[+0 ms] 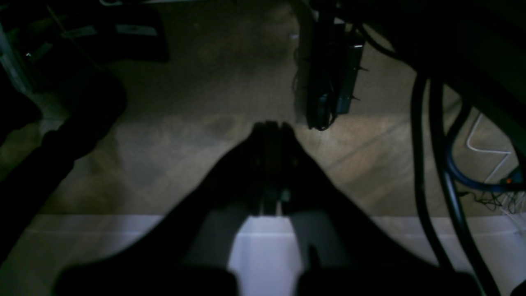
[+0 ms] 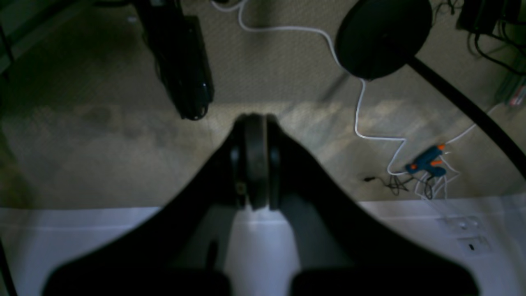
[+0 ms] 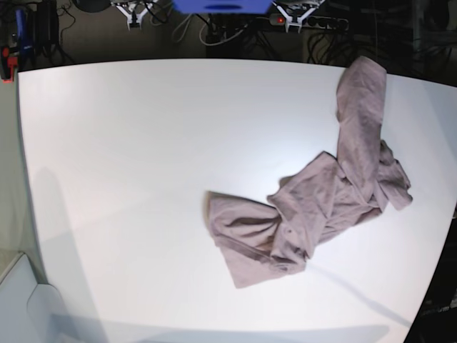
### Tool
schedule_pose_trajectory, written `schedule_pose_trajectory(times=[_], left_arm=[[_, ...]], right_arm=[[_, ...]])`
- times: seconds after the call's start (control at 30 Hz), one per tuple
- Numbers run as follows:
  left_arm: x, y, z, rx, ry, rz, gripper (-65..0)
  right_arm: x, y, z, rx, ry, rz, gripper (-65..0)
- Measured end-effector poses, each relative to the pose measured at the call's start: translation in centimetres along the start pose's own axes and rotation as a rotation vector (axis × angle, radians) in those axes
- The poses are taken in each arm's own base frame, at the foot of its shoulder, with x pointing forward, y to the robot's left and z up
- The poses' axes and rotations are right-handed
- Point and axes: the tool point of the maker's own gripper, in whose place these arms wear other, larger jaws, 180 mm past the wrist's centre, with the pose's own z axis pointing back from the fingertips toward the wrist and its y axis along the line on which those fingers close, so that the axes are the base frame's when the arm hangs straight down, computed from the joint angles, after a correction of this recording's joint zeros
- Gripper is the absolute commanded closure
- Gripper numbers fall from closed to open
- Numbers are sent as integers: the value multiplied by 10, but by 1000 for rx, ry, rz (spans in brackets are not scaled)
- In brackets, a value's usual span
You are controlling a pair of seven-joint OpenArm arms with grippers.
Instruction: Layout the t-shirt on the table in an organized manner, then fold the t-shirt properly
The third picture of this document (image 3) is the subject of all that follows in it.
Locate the red clamp tool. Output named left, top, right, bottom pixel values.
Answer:
left=1, top=45, right=19, bottom=83

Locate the blue box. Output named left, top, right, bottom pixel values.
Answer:
left=173, top=0, right=272, bottom=14

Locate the white cabinet corner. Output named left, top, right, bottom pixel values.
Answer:
left=1, top=254, right=72, bottom=342

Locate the white cable loop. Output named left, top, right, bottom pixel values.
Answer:
left=171, top=14, right=201, bottom=43

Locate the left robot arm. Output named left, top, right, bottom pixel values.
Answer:
left=272, top=0, right=325, bottom=33

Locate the mauve t-shirt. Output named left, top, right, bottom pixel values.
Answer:
left=208, top=56, right=413, bottom=289

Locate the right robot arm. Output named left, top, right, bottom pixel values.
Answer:
left=110, top=1, right=157, bottom=30

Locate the black power strip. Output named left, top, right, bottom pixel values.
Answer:
left=268, top=14, right=349, bottom=33

